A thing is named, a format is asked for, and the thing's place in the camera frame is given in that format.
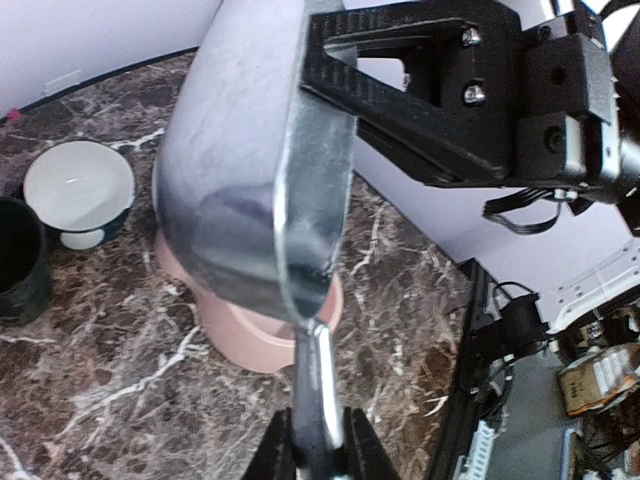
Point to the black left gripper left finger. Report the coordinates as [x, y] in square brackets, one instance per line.
[274, 459]

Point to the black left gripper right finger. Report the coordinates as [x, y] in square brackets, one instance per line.
[366, 458]

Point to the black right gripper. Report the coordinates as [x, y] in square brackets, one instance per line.
[517, 107]

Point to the pink double pet bowl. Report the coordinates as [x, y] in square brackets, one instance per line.
[246, 338]

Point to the metal food scoop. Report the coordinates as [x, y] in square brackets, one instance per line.
[252, 184]

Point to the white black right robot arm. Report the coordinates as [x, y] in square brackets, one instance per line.
[555, 240]

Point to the white ceramic pet bowl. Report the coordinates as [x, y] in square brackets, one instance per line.
[82, 191]

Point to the cardboard box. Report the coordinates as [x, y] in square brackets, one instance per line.
[595, 380]

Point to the dark green mug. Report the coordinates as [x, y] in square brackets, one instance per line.
[26, 283]

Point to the black front frame rail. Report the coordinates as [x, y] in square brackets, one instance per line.
[484, 340]

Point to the grey slotted cable duct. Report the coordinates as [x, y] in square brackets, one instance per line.
[474, 465]

